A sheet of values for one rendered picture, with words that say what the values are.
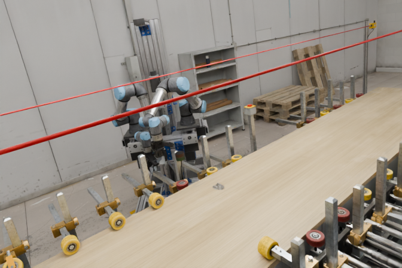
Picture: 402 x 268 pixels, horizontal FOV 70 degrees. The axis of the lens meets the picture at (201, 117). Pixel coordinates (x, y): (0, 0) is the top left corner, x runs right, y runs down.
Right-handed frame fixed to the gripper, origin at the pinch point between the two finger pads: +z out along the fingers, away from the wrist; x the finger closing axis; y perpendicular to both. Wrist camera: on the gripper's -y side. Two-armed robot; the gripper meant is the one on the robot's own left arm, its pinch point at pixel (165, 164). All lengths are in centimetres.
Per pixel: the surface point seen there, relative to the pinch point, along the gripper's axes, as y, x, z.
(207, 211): 8, 57, 9
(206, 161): -27.7, 12.4, 5.3
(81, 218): 43, -155, 99
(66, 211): 70, 12, -5
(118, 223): 50, 32, 5
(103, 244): 61, 37, 9
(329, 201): -8, 120, -17
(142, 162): 21.4, 12.5, -14.1
